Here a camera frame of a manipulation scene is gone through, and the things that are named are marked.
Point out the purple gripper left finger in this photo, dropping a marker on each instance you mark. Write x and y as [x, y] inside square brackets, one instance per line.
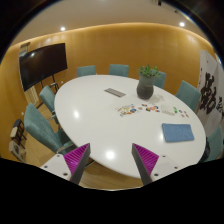
[76, 161]

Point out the black wall television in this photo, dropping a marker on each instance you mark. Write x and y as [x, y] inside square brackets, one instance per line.
[41, 63]

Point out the grey table cable hatch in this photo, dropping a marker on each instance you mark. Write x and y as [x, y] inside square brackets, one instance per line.
[114, 92]

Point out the colourful sticker pile middle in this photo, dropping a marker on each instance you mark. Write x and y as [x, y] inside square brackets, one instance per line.
[148, 108]

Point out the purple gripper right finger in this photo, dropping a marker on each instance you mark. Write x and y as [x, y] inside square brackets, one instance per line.
[145, 161]

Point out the teal chair front right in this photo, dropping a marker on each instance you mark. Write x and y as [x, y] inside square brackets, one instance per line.
[214, 146]

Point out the white calligraphy banner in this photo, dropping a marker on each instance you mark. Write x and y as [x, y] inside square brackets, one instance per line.
[211, 86]

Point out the green potted plant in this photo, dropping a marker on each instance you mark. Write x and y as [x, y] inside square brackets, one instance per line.
[147, 71]

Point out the blue folded towel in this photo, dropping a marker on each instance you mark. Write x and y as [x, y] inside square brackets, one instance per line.
[177, 132]

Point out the small side rack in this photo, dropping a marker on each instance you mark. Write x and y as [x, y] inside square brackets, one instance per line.
[17, 132]

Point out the colourful sticker pile left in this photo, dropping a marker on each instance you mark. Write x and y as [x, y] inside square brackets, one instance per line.
[127, 110]

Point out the teal chair back middle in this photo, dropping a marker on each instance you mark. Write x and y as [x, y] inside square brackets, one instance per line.
[119, 70]

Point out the white paper with green marker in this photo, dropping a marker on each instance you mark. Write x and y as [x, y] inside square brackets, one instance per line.
[168, 109]

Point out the small stickers right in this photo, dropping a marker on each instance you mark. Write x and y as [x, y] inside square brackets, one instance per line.
[183, 113]

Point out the teal chair front left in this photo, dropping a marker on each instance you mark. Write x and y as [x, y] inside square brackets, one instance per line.
[40, 129]

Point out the white oval conference table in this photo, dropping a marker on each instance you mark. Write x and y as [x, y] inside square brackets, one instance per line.
[88, 114]

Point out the grey plant pot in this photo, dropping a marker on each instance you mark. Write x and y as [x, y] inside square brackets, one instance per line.
[145, 87]

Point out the teal chair back left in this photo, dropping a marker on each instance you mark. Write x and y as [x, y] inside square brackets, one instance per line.
[86, 70]

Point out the colourful sticker pile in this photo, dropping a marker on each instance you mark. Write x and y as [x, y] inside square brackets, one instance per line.
[148, 108]
[127, 110]

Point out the teal chair behind plant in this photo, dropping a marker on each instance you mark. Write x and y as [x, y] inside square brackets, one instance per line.
[160, 81]

